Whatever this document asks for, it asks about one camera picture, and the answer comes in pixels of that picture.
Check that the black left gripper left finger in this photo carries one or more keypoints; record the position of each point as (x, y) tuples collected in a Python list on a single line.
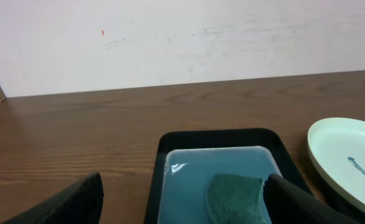
[(80, 202)]

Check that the green yellow sponge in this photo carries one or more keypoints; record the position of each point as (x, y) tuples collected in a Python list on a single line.
[(234, 199)]

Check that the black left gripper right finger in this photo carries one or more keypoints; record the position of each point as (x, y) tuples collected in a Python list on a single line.
[(287, 203)]

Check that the light green plate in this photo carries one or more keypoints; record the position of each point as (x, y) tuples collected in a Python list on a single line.
[(314, 137)]

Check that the black rectangular water tray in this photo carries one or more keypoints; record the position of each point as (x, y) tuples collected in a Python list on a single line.
[(189, 163)]

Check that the round black tray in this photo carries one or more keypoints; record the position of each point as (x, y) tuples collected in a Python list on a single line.
[(350, 205)]

